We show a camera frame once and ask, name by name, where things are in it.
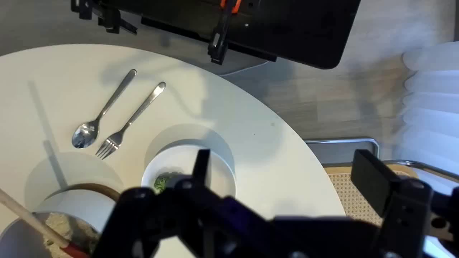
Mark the black clamp orange grip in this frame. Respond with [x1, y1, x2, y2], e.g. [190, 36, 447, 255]
[206, 0, 246, 66]

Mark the rice and greens filling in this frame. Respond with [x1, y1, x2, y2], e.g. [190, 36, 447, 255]
[31, 211, 100, 255]

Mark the silver fork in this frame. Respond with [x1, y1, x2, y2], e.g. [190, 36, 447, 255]
[94, 80, 167, 161]

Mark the black perforated robot cart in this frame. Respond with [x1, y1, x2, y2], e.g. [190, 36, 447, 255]
[70, 0, 363, 70]

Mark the wicker back chair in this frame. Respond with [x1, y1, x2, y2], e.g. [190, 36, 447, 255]
[304, 136, 459, 258]

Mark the white sheer curtain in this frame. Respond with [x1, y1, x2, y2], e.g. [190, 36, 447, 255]
[394, 40, 459, 163]

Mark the green broccoli piece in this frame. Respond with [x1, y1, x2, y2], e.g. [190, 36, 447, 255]
[152, 172, 182, 194]

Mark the white ceramic bowl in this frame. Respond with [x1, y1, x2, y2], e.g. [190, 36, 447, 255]
[140, 143, 236, 201]

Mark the round cork trivet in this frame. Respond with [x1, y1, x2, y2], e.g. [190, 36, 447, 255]
[46, 182, 122, 204]

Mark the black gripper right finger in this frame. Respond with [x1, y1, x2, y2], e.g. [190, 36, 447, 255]
[350, 148, 459, 258]

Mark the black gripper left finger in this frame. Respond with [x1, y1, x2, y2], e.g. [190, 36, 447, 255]
[91, 148, 269, 258]

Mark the silver spoon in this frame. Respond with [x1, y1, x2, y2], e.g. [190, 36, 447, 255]
[70, 67, 139, 151]

